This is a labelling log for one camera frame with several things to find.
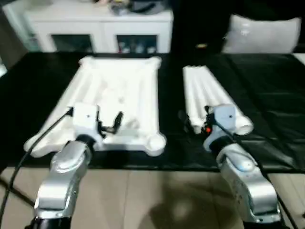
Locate white plastic table leg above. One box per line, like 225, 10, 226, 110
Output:
188, 65, 213, 113
194, 65, 230, 107
200, 65, 254, 135
183, 66, 203, 134

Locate white plastic table top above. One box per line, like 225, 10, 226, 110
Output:
23, 56, 167, 158

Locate black work mat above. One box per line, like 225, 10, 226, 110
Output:
0, 52, 305, 173

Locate white sideboard with glass doors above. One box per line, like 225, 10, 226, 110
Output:
3, 4, 174, 53

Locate grey cushion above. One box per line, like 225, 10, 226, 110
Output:
223, 14, 301, 53

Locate dark clutter pile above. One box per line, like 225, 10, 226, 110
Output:
109, 2, 134, 16

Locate grey rounded bag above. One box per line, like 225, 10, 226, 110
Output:
132, 0, 173, 12

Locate grey-brown curtain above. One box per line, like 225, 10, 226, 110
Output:
0, 9, 27, 63

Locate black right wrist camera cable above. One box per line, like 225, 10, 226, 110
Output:
214, 119, 289, 229

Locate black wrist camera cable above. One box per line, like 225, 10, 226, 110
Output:
0, 107, 73, 215
214, 119, 289, 229

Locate black left wrist camera cable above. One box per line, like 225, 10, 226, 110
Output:
0, 107, 73, 215

